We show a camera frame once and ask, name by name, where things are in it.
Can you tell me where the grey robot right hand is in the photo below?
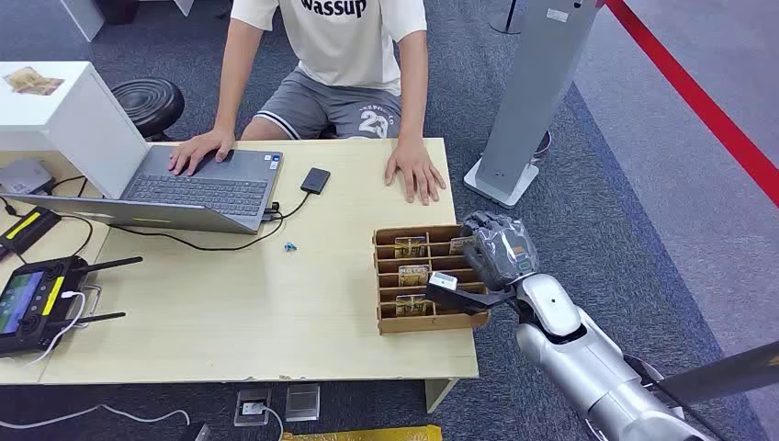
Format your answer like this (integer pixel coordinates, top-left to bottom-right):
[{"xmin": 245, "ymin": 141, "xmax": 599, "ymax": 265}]
[{"xmin": 460, "ymin": 210, "xmax": 541, "ymax": 292}]

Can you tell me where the person's left hand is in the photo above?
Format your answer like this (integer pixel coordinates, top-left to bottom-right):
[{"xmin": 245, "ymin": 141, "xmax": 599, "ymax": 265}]
[{"xmin": 383, "ymin": 138, "xmax": 447, "ymax": 207}]

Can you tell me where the person's right hand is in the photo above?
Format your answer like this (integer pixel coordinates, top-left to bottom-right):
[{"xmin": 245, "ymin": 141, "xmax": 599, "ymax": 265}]
[{"xmin": 167, "ymin": 129, "xmax": 237, "ymax": 177}]

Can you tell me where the wooden card holder box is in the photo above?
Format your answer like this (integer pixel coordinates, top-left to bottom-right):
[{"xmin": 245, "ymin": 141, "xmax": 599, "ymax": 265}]
[{"xmin": 372, "ymin": 224, "xmax": 491, "ymax": 336}]

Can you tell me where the person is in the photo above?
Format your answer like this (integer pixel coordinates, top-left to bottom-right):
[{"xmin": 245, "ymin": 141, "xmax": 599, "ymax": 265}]
[{"xmin": 167, "ymin": 0, "xmax": 448, "ymax": 207}]

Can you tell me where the grey laptop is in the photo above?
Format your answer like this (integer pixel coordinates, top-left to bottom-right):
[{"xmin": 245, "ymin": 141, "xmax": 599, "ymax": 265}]
[{"xmin": 0, "ymin": 144, "xmax": 285, "ymax": 236}]

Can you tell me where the black round stool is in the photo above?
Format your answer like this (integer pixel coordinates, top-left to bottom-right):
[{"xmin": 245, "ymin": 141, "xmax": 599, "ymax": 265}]
[{"xmin": 109, "ymin": 77, "xmax": 186, "ymax": 142}]

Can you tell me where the black external drive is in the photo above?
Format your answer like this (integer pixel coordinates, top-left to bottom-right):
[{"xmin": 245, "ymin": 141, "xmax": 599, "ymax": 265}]
[{"xmin": 300, "ymin": 167, "xmax": 333, "ymax": 196}]

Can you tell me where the white box stand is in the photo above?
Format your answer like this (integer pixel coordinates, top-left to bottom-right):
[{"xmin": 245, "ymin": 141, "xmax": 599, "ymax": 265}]
[{"xmin": 0, "ymin": 61, "xmax": 151, "ymax": 201}]

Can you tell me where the grey kiosk stand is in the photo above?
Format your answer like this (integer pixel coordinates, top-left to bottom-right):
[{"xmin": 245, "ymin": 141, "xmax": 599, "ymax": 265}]
[{"xmin": 463, "ymin": 0, "xmax": 602, "ymax": 210}]

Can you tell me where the white desk leg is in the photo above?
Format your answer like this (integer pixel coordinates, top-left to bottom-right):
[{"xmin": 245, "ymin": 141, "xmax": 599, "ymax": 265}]
[{"xmin": 423, "ymin": 378, "xmax": 459, "ymax": 414}]

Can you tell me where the black stanchion base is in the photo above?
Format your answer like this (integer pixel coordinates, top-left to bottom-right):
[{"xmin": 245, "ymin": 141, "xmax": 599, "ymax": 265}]
[{"xmin": 489, "ymin": 0, "xmax": 525, "ymax": 36}]

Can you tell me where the white furniture panel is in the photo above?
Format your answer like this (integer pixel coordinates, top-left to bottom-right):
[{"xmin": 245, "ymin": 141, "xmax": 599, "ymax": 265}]
[{"xmin": 59, "ymin": 0, "xmax": 107, "ymax": 43}]

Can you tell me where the grey flat device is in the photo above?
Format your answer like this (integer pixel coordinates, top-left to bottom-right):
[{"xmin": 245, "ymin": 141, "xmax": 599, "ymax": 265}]
[{"xmin": 0, "ymin": 158, "xmax": 55, "ymax": 197}]

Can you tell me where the printed sticker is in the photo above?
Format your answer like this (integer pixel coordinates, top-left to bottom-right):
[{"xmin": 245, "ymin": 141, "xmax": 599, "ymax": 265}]
[{"xmin": 2, "ymin": 66, "xmax": 66, "ymax": 97}]

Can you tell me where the black device with yellow stripe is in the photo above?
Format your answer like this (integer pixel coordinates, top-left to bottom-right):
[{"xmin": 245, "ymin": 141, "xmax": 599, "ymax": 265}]
[{"xmin": 0, "ymin": 207, "xmax": 62, "ymax": 256}]

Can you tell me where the black remote controller with screen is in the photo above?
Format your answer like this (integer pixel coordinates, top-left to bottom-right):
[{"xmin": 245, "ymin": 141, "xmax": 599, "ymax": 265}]
[{"xmin": 0, "ymin": 254, "xmax": 145, "ymax": 359}]

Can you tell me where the yellow object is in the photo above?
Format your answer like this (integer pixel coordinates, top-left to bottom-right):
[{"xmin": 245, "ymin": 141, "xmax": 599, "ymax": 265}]
[{"xmin": 280, "ymin": 424, "xmax": 445, "ymax": 441}]

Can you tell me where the red barrier belt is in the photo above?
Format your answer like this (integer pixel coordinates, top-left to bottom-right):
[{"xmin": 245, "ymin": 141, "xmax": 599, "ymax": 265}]
[{"xmin": 604, "ymin": 0, "xmax": 779, "ymax": 209}]

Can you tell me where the metal floor plate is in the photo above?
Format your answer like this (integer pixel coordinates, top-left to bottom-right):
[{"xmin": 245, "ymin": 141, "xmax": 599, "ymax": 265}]
[{"xmin": 284, "ymin": 382, "xmax": 322, "ymax": 424}]

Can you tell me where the dark grey bar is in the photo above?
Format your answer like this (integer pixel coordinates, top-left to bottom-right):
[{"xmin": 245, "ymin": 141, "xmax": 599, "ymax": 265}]
[{"xmin": 659, "ymin": 340, "xmax": 779, "ymax": 403}]

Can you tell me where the floor socket with plug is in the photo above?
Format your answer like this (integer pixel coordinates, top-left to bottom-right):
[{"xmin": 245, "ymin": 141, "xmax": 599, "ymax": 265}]
[{"xmin": 233, "ymin": 388, "xmax": 274, "ymax": 428}]

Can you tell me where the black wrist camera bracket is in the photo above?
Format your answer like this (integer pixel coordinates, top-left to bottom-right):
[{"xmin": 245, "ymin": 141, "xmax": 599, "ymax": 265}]
[{"xmin": 424, "ymin": 282, "xmax": 520, "ymax": 317}]

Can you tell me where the black laptop power cable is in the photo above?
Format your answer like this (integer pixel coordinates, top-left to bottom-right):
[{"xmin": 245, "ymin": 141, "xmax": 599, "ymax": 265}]
[{"xmin": 107, "ymin": 214, "xmax": 286, "ymax": 254}]

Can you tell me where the black drive cable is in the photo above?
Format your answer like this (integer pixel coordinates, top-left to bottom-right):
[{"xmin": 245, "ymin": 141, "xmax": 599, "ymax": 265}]
[{"xmin": 263, "ymin": 189, "xmax": 312, "ymax": 223}]

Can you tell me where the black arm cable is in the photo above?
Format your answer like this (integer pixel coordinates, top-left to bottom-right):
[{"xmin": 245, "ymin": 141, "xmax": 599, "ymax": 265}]
[{"xmin": 624, "ymin": 355, "xmax": 727, "ymax": 441}]

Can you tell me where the white controller cable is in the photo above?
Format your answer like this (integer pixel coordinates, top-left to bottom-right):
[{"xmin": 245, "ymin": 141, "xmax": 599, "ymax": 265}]
[{"xmin": 23, "ymin": 290, "xmax": 87, "ymax": 368}]

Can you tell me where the white floor cable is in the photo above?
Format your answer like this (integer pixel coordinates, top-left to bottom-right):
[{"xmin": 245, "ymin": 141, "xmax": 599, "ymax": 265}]
[{"xmin": 0, "ymin": 403, "xmax": 192, "ymax": 431}]

